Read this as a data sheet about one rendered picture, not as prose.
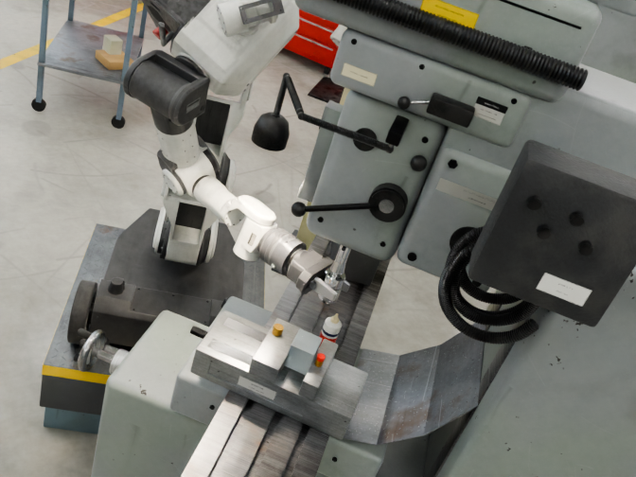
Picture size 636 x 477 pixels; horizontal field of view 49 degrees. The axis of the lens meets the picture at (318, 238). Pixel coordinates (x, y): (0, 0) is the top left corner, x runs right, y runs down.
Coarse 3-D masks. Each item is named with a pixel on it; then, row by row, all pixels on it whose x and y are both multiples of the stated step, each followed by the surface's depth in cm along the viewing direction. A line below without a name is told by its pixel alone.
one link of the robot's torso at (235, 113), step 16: (208, 96) 190; (208, 112) 196; (224, 112) 196; (240, 112) 192; (208, 128) 199; (224, 128) 199; (208, 144) 202; (224, 144) 196; (224, 160) 204; (224, 176) 203
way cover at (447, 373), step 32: (384, 352) 181; (416, 352) 177; (448, 352) 169; (480, 352) 157; (384, 384) 170; (416, 384) 165; (448, 384) 157; (352, 416) 160; (384, 416) 160; (416, 416) 155; (448, 416) 146
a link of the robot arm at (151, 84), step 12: (144, 72) 149; (156, 72) 149; (168, 72) 150; (132, 84) 150; (144, 84) 149; (156, 84) 148; (168, 84) 148; (180, 84) 148; (132, 96) 153; (144, 96) 150; (156, 96) 148; (168, 96) 147; (156, 108) 150; (168, 108) 148; (156, 120) 155; (168, 120) 153; (192, 120) 160; (168, 132) 158; (180, 132) 158
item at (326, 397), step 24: (216, 336) 149; (240, 336) 151; (264, 336) 154; (216, 360) 144; (240, 360) 146; (336, 360) 154; (240, 384) 146; (264, 384) 144; (288, 384) 144; (312, 384) 140; (336, 384) 148; (360, 384) 150; (288, 408) 145; (312, 408) 143; (336, 408) 142; (336, 432) 144
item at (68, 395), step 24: (96, 240) 267; (96, 264) 256; (264, 264) 285; (72, 288) 242; (264, 288) 272; (48, 360) 214; (72, 360) 216; (48, 384) 216; (72, 384) 217; (96, 384) 218; (48, 408) 236; (72, 408) 223; (96, 408) 223; (96, 432) 243
